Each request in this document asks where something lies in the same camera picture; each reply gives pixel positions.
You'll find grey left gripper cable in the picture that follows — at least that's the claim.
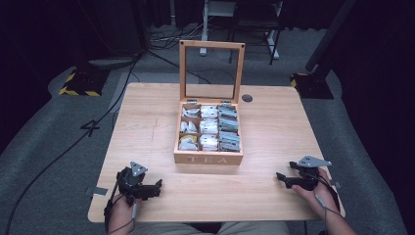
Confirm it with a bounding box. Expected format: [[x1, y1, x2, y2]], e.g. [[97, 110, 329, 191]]
[[107, 201, 139, 235]]

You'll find long black floor cable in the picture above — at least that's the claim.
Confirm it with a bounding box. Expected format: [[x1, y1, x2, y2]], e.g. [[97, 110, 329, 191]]
[[4, 52, 141, 235]]

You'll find black yellow striped stand base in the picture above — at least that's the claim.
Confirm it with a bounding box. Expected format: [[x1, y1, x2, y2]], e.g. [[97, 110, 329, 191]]
[[290, 71, 335, 100], [58, 67, 111, 98]]

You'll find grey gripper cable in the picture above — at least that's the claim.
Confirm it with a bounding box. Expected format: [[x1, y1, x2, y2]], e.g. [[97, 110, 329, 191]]
[[107, 201, 139, 235], [313, 193, 345, 235]]

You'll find person's left hand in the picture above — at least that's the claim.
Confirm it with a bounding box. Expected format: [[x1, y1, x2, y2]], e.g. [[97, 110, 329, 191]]
[[108, 193, 143, 227]]

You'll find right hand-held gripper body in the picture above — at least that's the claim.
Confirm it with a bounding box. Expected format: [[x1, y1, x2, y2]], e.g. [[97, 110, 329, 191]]
[[288, 155, 333, 192]]

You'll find black metal frame stand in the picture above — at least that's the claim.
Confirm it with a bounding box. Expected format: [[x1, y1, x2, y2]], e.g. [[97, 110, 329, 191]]
[[227, 0, 284, 66]]

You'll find bundle of floor cables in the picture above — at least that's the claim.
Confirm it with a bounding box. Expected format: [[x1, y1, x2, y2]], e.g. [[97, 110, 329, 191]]
[[148, 23, 213, 52]]

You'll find group of grey-green tea packets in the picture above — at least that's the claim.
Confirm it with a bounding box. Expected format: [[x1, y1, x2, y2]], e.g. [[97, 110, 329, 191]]
[[217, 104, 242, 153]]

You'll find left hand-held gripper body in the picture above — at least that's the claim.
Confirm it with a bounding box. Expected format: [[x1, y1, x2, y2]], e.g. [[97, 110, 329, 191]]
[[115, 161, 150, 201]]

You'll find yellow tea packet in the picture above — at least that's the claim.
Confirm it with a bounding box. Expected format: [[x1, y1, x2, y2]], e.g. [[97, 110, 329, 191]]
[[180, 134, 199, 146]]

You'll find grey right gripper cable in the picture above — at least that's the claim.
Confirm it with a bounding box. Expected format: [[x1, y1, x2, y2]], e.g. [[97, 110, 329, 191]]
[[313, 193, 345, 235]]

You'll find wooden tea box with lid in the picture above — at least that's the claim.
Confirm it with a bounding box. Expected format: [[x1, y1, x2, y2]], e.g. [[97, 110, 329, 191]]
[[173, 40, 246, 166]]

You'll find white metal desk leg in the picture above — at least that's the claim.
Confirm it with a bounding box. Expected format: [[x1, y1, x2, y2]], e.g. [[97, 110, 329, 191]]
[[199, 0, 238, 57]]

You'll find group of white tea packets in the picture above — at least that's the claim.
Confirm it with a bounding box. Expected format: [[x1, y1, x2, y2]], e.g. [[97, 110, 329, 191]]
[[180, 105, 219, 153]]

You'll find person's right hand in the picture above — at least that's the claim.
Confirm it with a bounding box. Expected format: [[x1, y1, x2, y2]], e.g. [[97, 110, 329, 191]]
[[291, 166, 340, 219]]

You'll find black slanted stand pole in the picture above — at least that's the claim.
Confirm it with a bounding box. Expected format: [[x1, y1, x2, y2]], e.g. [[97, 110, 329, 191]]
[[304, 0, 358, 73]]

